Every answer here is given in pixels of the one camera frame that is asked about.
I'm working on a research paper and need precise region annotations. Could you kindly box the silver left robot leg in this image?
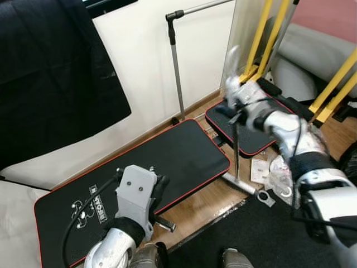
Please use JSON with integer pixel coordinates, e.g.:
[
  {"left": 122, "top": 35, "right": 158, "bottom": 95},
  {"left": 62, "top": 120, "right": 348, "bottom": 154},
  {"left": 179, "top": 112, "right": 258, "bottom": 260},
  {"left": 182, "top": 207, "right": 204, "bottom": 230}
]
[{"left": 129, "top": 243, "right": 169, "bottom": 268}]

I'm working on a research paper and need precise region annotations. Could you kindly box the silver robot leg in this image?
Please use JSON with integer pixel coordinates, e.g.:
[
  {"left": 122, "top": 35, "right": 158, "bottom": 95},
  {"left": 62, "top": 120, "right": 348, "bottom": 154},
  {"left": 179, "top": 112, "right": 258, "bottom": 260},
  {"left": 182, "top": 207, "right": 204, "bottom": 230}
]
[
  {"left": 129, "top": 243, "right": 169, "bottom": 268},
  {"left": 222, "top": 248, "right": 250, "bottom": 268}
]

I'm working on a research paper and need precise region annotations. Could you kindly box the white paper card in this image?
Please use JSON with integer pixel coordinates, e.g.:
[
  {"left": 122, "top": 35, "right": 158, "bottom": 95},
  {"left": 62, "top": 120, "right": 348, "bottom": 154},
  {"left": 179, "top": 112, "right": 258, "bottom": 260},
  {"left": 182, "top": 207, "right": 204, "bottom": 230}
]
[{"left": 250, "top": 159, "right": 272, "bottom": 185}]

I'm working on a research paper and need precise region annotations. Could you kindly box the silver clothes rack pole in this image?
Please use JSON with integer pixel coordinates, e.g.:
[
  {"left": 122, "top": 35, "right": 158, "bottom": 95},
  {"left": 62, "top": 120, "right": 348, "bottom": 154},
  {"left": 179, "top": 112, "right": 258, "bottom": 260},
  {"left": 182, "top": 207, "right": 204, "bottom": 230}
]
[{"left": 165, "top": 0, "right": 236, "bottom": 125}]

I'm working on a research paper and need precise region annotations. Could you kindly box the clear bag with white hook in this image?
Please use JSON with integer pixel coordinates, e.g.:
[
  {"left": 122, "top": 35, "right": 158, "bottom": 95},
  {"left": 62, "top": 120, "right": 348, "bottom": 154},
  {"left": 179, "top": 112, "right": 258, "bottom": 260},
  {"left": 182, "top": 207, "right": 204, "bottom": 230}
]
[{"left": 267, "top": 155, "right": 299, "bottom": 197}]

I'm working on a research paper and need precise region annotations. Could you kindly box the silver right robot leg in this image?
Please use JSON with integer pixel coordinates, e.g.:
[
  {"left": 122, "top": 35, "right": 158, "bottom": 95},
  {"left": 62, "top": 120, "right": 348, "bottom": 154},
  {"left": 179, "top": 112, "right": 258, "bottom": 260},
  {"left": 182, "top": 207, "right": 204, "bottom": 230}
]
[{"left": 222, "top": 248, "right": 250, "bottom": 268}]

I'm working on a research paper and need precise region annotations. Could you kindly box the frosted clear panel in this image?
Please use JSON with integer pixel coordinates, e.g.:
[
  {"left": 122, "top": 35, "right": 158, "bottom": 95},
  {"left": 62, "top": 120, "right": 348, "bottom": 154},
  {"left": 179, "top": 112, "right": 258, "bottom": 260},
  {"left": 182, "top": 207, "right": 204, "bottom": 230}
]
[{"left": 222, "top": 0, "right": 263, "bottom": 93}]

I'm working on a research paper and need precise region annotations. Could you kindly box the grey rolled mat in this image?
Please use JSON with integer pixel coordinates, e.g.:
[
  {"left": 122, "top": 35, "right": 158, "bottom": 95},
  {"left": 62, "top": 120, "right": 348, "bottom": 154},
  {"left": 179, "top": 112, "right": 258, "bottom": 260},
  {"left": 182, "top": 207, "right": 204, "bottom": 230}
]
[{"left": 271, "top": 23, "right": 357, "bottom": 102}]

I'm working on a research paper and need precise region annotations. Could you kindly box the pink foam mat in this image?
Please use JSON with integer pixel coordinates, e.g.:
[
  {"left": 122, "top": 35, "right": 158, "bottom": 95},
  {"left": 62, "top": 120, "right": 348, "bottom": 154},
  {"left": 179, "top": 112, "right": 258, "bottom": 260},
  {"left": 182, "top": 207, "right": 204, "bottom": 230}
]
[{"left": 290, "top": 0, "right": 357, "bottom": 44}]

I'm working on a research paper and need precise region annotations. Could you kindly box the white mattress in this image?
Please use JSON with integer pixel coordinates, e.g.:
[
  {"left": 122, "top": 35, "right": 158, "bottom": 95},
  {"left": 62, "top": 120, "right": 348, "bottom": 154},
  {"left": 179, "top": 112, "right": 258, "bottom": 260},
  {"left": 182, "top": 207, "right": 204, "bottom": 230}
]
[{"left": 0, "top": 180, "right": 51, "bottom": 268}]

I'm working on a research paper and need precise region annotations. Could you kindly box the black hanging cloth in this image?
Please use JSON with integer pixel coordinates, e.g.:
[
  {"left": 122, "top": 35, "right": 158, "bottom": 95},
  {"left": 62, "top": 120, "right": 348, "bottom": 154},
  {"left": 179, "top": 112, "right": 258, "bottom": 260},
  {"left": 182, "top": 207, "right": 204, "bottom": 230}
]
[{"left": 0, "top": 0, "right": 133, "bottom": 170}]

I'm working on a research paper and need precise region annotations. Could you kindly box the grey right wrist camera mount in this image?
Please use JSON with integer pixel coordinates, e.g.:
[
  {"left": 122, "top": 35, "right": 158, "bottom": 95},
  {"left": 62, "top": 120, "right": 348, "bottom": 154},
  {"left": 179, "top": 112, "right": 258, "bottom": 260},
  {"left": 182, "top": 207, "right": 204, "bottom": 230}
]
[{"left": 224, "top": 80, "right": 269, "bottom": 115}]

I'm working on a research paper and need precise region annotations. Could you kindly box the small metal ring bracket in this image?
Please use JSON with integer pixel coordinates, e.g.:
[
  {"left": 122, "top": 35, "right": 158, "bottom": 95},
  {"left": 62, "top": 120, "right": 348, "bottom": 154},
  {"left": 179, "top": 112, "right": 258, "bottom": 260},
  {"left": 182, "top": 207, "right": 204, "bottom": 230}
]
[{"left": 257, "top": 190, "right": 277, "bottom": 208}]

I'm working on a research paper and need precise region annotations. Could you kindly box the yellow metal exercise frame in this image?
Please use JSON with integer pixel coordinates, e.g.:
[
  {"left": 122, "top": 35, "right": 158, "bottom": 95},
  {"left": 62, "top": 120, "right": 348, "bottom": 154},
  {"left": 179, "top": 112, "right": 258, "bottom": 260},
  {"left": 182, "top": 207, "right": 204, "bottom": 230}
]
[{"left": 240, "top": 0, "right": 357, "bottom": 125}]

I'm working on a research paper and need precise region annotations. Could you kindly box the dark window frame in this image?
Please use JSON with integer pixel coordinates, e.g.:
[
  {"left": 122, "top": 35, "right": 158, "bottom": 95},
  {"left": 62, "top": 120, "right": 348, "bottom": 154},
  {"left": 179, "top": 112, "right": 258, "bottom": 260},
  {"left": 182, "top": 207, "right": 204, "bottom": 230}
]
[{"left": 84, "top": 0, "right": 138, "bottom": 18}]

